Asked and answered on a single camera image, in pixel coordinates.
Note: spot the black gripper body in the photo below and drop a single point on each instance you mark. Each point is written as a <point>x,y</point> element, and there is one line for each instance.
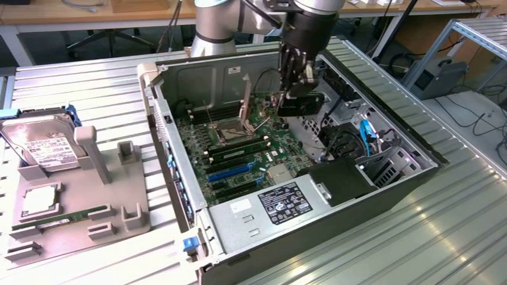
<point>309,29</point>

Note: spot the black and green graphics card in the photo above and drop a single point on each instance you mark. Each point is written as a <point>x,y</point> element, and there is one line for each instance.
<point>297,105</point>

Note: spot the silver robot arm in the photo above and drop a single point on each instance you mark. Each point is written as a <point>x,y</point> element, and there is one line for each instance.
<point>214,29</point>

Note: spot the metal disk bay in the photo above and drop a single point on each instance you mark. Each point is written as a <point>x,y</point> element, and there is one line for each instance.
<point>309,130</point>

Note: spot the white power strip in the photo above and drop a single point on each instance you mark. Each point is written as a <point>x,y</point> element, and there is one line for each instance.
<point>374,2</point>

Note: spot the black stand pole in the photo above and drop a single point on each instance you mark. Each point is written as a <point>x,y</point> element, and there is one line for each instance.
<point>390,26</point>

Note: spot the green motherboard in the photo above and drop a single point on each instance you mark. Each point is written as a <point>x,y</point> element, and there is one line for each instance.
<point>285,142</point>

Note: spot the thin metal locking lever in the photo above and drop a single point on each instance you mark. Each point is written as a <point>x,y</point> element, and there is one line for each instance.
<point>209,112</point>

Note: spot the CPU socket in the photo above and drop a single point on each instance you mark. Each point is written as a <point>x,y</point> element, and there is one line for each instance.
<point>227,132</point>

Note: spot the silver chipset heatsink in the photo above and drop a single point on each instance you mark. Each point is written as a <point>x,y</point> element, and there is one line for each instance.
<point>279,172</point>

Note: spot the grey computer tower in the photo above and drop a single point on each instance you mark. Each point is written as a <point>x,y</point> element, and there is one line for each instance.
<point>439,77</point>

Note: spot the wooden desk with white legs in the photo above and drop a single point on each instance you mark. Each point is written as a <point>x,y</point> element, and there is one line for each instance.
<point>435,7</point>
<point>39,17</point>

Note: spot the black fan shroud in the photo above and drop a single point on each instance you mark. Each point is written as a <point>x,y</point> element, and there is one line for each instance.
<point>337,181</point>

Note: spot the black expansion slot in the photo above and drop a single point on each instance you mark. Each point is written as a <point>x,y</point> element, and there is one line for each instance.
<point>227,166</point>

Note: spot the black office chair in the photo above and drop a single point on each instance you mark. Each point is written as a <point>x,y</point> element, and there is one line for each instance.
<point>111,38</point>

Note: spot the grey power supply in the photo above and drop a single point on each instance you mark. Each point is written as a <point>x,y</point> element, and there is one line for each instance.
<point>258,219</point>

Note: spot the open black PC case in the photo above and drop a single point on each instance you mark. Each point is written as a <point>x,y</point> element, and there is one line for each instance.
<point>357,225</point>

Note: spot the blue case latch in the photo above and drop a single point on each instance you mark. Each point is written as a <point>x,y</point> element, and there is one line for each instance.
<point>190,243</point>

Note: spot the grey parts rack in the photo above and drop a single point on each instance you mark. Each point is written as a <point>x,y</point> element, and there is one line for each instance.
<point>99,193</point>

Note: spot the hard disk with blue caddy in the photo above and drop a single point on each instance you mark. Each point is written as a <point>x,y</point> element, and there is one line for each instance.
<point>39,142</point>

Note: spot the silver CPU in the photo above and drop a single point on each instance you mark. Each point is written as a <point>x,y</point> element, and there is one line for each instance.
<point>39,199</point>

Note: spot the wrist camera with black bracket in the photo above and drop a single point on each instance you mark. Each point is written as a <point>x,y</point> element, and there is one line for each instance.
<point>283,6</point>

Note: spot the aluminium profile frame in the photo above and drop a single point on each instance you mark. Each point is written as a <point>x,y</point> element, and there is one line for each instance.
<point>475,32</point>

